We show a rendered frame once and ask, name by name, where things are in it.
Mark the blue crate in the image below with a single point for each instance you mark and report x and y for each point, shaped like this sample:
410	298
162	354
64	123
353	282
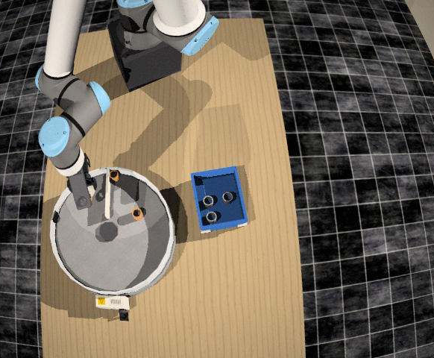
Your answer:
215	183

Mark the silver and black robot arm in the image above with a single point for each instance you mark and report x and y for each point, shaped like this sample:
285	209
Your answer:
183	24

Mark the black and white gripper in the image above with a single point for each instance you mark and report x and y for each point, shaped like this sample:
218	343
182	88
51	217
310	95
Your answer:
91	182

